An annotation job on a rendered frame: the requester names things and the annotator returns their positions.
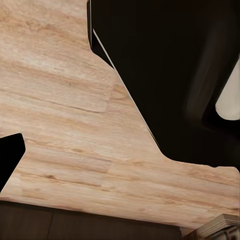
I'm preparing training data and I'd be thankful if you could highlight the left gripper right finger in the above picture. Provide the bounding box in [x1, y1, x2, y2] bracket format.
[225, 133, 240, 172]

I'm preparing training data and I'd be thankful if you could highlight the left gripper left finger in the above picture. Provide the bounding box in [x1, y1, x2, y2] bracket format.
[0, 133, 26, 192]

